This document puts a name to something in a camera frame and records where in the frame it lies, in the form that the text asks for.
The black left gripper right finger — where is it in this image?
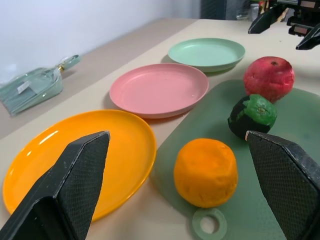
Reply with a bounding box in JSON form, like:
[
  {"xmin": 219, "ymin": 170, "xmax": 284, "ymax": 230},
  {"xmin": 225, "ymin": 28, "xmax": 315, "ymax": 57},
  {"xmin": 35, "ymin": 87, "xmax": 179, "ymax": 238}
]
[{"xmin": 245, "ymin": 130, "xmax": 320, "ymax": 240}]

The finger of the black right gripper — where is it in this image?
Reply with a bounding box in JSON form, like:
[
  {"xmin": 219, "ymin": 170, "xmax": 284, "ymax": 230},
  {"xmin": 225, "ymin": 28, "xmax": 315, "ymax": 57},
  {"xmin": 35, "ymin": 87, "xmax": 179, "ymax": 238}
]
[
  {"xmin": 295, "ymin": 23, "xmax": 320, "ymax": 51},
  {"xmin": 247, "ymin": 4, "xmax": 285, "ymax": 35}
]

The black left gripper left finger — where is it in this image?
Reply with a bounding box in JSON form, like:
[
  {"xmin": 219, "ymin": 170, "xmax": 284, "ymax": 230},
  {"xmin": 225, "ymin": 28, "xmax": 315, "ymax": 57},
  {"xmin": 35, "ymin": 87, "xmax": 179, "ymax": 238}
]
[{"xmin": 0, "ymin": 130, "xmax": 111, "ymax": 240}]

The red pomegranate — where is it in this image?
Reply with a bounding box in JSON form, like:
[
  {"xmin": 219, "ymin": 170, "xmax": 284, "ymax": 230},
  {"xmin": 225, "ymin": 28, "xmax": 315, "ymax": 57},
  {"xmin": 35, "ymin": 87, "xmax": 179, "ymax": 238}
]
[{"xmin": 243, "ymin": 56, "xmax": 296, "ymax": 104}]

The orange plastic plate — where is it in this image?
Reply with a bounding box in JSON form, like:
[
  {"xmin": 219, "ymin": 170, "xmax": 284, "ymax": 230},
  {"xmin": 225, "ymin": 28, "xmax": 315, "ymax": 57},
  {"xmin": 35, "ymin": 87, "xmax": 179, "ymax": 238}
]
[{"xmin": 2, "ymin": 109, "xmax": 158, "ymax": 223}]

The light green plastic plate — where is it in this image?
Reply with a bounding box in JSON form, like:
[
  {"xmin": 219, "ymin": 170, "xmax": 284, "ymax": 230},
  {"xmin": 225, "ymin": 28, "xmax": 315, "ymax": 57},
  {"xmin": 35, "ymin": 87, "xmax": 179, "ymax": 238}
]
[{"xmin": 167, "ymin": 37, "xmax": 246, "ymax": 73}]

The dark eggplant with green cap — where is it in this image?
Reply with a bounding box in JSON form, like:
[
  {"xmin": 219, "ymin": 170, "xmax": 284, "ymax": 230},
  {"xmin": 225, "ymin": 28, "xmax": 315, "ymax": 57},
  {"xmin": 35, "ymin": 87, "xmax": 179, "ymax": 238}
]
[{"xmin": 227, "ymin": 93, "xmax": 278, "ymax": 140}]

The orange fruit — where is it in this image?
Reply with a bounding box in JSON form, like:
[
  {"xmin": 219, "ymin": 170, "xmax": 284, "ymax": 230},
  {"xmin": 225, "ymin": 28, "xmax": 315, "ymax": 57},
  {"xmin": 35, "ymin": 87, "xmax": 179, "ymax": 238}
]
[{"xmin": 173, "ymin": 138, "xmax": 239, "ymax": 209}]

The pink plastic plate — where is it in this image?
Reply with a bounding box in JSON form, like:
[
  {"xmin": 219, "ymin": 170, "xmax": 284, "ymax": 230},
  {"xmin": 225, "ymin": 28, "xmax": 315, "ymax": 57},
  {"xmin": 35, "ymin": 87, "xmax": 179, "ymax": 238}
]
[{"xmin": 109, "ymin": 62, "xmax": 210, "ymax": 119}]

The dark mesh panel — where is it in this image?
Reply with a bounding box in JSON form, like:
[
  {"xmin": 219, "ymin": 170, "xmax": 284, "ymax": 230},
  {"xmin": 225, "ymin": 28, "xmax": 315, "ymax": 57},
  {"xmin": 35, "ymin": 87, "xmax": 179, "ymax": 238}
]
[{"xmin": 199, "ymin": 0, "xmax": 227, "ymax": 20}]

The green cutting mat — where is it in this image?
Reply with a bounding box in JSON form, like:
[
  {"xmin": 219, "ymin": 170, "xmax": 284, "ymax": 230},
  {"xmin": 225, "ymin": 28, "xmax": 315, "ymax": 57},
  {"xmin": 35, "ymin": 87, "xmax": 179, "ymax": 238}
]
[{"xmin": 149, "ymin": 79, "xmax": 320, "ymax": 240}]

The clear bag with green items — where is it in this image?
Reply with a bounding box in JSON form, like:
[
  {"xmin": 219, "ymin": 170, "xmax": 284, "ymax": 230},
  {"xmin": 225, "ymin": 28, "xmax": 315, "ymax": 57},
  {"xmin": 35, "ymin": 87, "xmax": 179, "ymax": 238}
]
[{"xmin": 0, "ymin": 54, "xmax": 81, "ymax": 116}]

